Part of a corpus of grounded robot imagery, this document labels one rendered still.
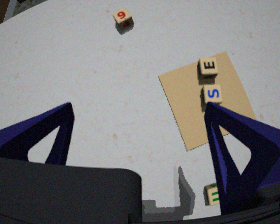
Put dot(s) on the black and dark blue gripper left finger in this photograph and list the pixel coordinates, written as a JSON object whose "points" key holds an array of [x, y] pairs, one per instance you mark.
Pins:
{"points": [[16, 140]]}

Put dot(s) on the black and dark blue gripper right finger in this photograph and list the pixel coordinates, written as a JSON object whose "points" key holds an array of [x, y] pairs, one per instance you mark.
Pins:
{"points": [[263, 169]]}

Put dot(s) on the tan mat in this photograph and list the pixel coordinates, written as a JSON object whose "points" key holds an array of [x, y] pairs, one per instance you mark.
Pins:
{"points": [[182, 87]]}

